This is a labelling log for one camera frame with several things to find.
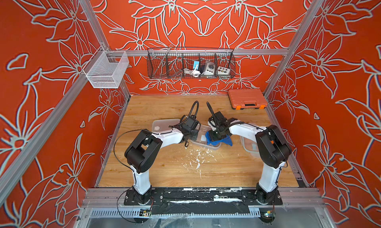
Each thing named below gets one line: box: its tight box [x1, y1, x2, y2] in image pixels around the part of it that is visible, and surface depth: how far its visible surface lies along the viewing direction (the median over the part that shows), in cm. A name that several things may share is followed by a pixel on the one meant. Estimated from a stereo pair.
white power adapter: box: [203, 61, 216, 76], surface depth 93 cm
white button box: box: [217, 66, 231, 76], surface depth 96 cm
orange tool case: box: [227, 88, 268, 111], surface depth 117 cm
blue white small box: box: [193, 60, 200, 71], surface depth 85 cm
